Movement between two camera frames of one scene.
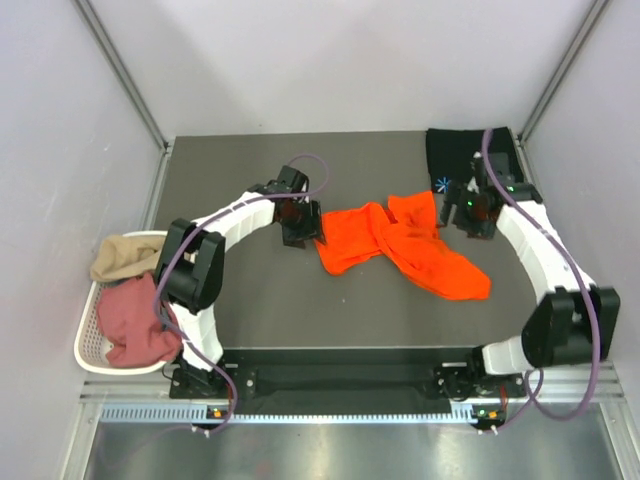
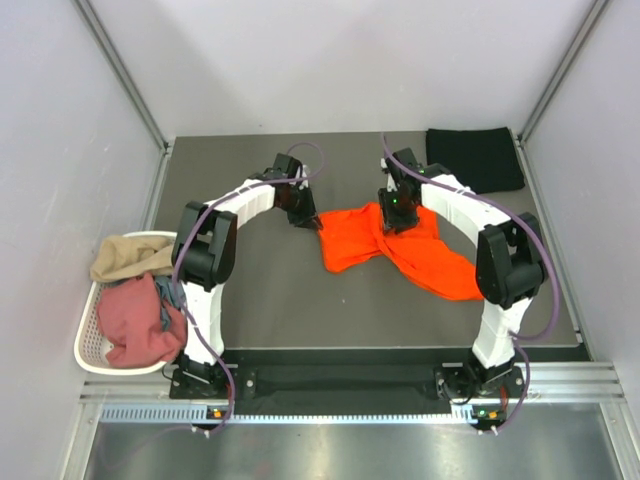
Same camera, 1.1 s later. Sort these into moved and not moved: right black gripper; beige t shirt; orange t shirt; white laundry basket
Moved: right black gripper
Not moved: orange t shirt; beige t shirt; white laundry basket
